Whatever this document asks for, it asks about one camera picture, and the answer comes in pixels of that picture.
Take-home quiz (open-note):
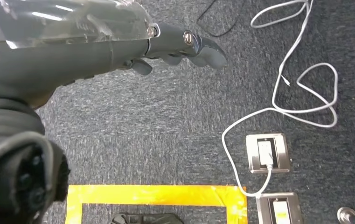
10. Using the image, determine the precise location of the black ribbed object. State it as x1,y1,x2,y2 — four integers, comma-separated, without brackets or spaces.
111,212,185,224

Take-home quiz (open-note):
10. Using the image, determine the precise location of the yellow floor tape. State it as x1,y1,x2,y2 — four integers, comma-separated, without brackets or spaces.
65,185,248,224

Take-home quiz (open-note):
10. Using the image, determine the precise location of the floor socket with white plug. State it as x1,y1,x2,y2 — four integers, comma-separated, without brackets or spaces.
245,133,292,175

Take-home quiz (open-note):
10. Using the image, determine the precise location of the white floor cable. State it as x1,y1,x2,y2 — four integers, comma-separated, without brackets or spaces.
221,0,339,198

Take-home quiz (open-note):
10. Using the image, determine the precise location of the thin black floor cable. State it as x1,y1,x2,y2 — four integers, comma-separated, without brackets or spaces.
196,0,243,38

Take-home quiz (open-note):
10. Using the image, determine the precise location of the chrome wire stand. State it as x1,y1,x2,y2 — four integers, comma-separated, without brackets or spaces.
337,207,355,224

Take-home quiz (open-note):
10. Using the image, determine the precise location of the floor socket with yellow label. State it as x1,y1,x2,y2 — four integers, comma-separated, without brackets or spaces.
256,192,304,224

